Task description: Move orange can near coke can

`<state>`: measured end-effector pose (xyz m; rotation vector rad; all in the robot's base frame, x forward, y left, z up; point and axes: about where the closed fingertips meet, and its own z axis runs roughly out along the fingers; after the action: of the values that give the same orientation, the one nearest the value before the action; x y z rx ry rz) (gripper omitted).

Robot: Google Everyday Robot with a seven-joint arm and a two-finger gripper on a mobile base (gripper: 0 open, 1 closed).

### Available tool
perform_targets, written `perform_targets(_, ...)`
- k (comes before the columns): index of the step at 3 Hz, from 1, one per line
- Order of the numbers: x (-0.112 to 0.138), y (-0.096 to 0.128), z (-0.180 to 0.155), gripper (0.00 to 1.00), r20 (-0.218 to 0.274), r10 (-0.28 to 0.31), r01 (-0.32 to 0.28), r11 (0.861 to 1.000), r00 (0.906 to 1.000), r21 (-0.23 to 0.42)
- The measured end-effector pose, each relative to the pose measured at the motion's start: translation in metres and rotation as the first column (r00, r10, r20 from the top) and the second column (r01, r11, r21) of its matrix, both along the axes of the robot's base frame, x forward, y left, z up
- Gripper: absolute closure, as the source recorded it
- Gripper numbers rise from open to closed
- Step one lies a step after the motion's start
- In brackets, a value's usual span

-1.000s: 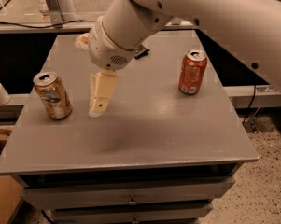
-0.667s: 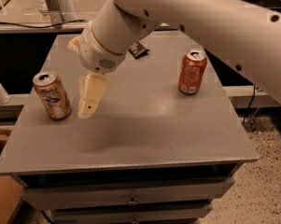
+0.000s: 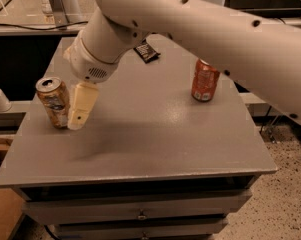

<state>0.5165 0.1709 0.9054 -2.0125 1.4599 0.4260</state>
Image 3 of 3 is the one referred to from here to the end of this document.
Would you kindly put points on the lower drawer knob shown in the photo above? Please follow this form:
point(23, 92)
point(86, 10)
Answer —
point(144, 236)

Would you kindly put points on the red coke can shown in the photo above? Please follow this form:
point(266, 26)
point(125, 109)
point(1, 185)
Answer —
point(204, 82)

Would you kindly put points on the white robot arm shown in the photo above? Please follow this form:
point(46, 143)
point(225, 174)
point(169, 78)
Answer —
point(261, 55)

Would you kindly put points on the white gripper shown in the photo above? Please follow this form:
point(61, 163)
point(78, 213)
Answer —
point(86, 63)

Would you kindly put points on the pale orange soda can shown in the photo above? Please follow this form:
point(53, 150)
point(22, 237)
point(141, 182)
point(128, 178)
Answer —
point(54, 95)

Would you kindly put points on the grey drawer cabinet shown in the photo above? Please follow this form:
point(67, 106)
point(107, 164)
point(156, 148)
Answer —
point(147, 145)

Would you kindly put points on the upper drawer knob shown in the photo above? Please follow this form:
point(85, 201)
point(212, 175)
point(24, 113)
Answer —
point(141, 216)

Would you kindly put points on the cardboard box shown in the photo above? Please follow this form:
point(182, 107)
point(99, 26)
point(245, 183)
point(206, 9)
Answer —
point(10, 203)

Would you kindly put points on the black snack bar wrapper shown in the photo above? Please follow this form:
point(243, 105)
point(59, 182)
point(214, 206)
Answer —
point(146, 52)

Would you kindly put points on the drawer knob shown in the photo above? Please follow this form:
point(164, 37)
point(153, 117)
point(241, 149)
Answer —
point(141, 216)
point(144, 236)

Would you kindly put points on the grey metal post left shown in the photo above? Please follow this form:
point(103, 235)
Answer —
point(58, 11)

